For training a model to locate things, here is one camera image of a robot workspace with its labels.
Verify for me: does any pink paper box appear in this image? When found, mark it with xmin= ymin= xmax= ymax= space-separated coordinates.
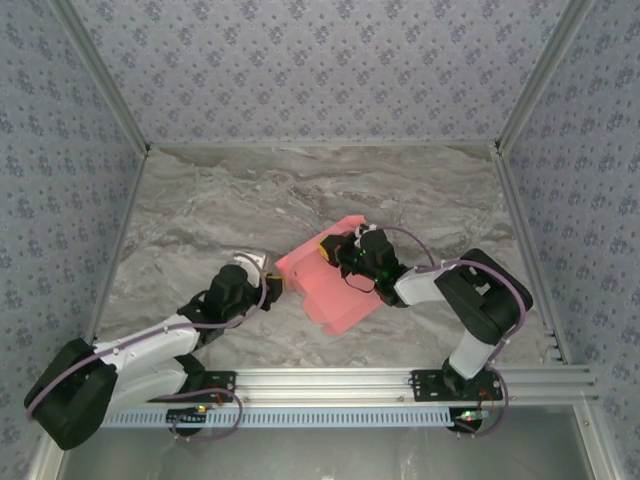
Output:
xmin=274 ymin=214 xmax=382 ymax=337

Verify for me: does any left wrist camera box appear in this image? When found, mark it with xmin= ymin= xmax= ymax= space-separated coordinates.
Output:
xmin=230 ymin=249 xmax=271 ymax=281

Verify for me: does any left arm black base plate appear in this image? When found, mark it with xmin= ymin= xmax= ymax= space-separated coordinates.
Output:
xmin=179 ymin=370 xmax=237 ymax=404

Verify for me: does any wide aluminium mounting rail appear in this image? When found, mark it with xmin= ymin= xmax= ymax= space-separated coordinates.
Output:
xmin=144 ymin=366 xmax=600 ymax=405

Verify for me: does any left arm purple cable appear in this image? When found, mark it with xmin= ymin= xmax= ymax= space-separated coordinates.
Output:
xmin=24 ymin=259 xmax=245 ymax=444

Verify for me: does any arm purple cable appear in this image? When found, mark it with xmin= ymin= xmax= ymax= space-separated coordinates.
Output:
xmin=24 ymin=259 xmax=245 ymax=444
xmin=382 ymin=225 xmax=532 ymax=439

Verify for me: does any aluminium side rail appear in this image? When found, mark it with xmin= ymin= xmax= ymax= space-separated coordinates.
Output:
xmin=84 ymin=147 xmax=151 ymax=346
xmin=491 ymin=142 xmax=572 ymax=365

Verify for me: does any light blue slotted cable duct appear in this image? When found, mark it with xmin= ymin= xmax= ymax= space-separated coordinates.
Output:
xmin=99 ymin=406 xmax=459 ymax=430

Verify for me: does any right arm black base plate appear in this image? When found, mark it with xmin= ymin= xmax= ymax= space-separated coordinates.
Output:
xmin=410 ymin=368 xmax=505 ymax=404

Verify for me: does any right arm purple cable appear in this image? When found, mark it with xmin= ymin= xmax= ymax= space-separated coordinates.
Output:
xmin=382 ymin=225 xmax=532 ymax=439

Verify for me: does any aluminium corner post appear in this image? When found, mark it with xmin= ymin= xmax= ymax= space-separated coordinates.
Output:
xmin=493 ymin=0 xmax=597 ymax=151
xmin=49 ymin=0 xmax=152 ymax=154

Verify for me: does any aluminium lower frame rail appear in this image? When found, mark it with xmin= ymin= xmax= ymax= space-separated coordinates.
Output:
xmin=27 ymin=434 xmax=69 ymax=480
xmin=573 ymin=403 xmax=626 ymax=480

